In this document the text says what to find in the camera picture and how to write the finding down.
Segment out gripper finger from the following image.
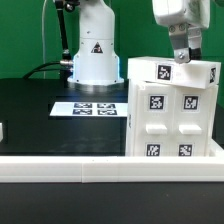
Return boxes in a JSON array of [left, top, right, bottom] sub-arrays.
[[168, 23, 190, 64], [188, 27, 202, 60]]

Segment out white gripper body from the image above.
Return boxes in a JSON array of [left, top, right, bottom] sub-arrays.
[[152, 0, 210, 29]]

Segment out white cabinet door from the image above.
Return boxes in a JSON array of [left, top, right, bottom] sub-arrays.
[[173, 85, 218, 157], [134, 83, 175, 157]]

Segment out white cabinet body box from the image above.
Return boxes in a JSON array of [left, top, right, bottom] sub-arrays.
[[125, 80, 212, 156]]

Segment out white cabinet top block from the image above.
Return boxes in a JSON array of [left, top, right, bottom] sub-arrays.
[[128, 56, 221, 89]]

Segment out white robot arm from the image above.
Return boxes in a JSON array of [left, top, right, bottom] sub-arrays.
[[67, 0, 210, 91]]

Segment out white marker sheet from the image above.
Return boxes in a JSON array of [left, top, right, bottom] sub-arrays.
[[50, 102, 127, 117]]

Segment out white hanging cable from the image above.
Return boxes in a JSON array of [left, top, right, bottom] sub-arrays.
[[40, 0, 48, 80]]

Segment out black cable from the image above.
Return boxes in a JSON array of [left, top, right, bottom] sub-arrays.
[[22, 61, 63, 80]]

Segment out white L-shaped fence rail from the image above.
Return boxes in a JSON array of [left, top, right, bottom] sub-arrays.
[[0, 142, 224, 183]]

